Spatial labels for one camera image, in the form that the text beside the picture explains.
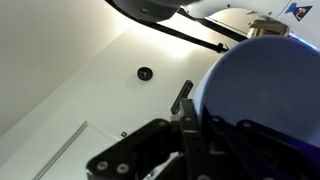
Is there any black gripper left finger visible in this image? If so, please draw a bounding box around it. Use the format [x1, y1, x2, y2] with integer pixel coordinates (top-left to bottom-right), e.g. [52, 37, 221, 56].
[85, 79, 214, 180]

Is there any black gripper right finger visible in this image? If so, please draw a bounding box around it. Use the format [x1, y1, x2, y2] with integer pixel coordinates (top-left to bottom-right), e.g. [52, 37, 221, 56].
[201, 111, 320, 180]

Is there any blue bowl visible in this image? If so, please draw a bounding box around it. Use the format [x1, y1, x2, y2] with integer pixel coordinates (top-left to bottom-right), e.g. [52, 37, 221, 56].
[192, 35, 320, 149]

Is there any white framed panel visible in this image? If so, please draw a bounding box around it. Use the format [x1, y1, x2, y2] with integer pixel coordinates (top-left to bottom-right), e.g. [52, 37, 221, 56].
[31, 120, 122, 180]

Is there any black round ceiling detector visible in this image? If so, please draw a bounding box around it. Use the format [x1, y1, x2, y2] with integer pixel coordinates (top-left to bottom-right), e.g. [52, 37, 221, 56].
[136, 66, 154, 82]

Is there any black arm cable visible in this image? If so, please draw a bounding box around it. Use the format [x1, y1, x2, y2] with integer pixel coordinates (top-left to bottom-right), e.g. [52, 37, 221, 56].
[176, 8, 249, 43]
[109, 0, 231, 54]

